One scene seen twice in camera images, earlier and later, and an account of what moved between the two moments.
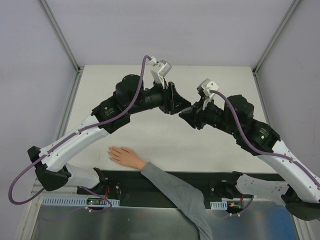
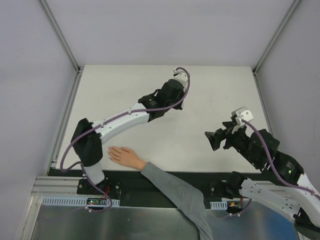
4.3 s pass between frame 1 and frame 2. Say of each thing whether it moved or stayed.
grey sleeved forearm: stayed
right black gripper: moved
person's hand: stayed
